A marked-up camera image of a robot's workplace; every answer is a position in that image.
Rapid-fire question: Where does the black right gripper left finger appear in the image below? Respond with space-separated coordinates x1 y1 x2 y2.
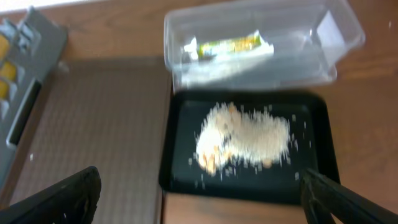
1 166 101 224

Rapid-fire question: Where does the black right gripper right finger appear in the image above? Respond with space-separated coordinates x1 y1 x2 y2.
300 169 397 223

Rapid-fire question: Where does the leftover rice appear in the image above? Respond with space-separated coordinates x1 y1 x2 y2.
188 103 299 177

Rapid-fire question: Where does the green yellow snack wrapper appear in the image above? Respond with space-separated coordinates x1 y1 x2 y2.
195 30 267 58

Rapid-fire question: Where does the yellow plate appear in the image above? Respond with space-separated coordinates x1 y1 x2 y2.
1 34 17 100

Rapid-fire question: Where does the black waste tray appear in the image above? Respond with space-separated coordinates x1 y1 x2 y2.
159 90 340 205

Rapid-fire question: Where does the grey dishwasher rack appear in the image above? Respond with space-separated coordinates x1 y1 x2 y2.
1 7 68 187

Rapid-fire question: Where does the brown plastic tray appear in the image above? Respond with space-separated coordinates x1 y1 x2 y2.
1 57 171 223

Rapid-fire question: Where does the clear plastic bin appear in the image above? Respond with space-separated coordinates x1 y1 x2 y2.
164 0 365 91

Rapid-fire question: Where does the white crumpled napkin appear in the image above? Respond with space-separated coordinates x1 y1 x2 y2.
180 38 274 86

